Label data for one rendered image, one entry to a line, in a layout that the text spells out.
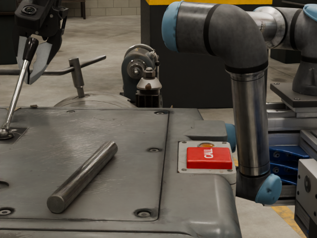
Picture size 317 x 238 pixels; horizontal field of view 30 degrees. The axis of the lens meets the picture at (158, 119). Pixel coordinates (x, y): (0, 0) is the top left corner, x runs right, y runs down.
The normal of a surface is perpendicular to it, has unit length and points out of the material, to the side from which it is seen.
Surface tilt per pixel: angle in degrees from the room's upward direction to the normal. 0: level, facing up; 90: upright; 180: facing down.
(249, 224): 0
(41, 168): 0
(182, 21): 70
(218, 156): 0
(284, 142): 90
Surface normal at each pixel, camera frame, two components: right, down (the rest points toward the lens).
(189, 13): -0.47, -0.46
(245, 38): 0.14, -0.01
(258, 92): 0.49, 0.32
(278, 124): 0.09, 0.27
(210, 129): 0.00, -0.96
